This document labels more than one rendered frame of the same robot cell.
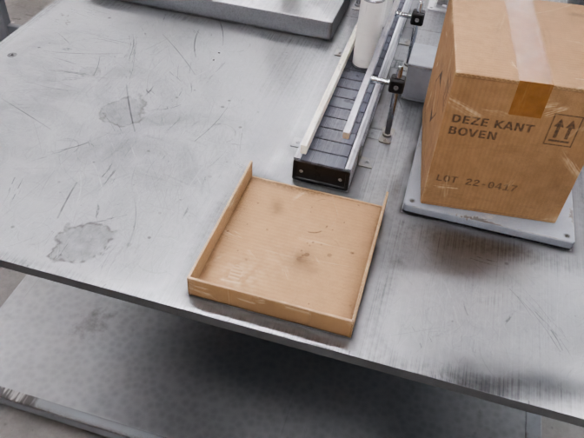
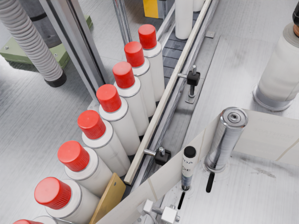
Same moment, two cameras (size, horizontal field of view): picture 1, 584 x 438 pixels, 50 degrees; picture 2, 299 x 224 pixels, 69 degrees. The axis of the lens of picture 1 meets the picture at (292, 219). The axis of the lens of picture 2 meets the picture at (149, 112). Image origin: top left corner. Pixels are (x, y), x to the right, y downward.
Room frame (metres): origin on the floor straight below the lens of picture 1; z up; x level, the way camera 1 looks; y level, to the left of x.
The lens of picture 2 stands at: (2.04, -0.14, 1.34)
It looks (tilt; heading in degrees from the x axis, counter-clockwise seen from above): 57 degrees down; 199
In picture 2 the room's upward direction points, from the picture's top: 11 degrees counter-clockwise
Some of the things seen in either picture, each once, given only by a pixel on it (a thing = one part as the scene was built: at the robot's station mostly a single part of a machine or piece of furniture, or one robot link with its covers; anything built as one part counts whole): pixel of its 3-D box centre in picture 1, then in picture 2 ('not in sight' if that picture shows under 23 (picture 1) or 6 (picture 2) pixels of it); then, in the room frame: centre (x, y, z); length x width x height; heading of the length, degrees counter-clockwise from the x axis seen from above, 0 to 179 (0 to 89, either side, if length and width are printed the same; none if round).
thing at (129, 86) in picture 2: not in sight; (132, 103); (1.80, -0.26, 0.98); 0.05 x 0.05 x 0.20
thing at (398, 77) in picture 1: (382, 100); not in sight; (1.06, -0.16, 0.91); 0.07 x 0.03 x 0.16; 77
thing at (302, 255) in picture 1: (295, 239); not in sight; (0.72, -0.01, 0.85); 0.30 x 0.26 x 0.04; 167
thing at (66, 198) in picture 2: not in sight; (78, 205); (2.01, -0.30, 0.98); 0.05 x 0.05 x 0.20
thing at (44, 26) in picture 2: not in sight; (42, 20); (1.44, -0.67, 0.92); 0.15 x 0.15 x 0.10
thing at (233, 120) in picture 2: not in sight; (223, 144); (1.87, -0.08, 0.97); 0.05 x 0.05 x 0.19
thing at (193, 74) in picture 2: not in sight; (193, 81); (1.66, -0.14, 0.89); 0.03 x 0.03 x 0.12; 77
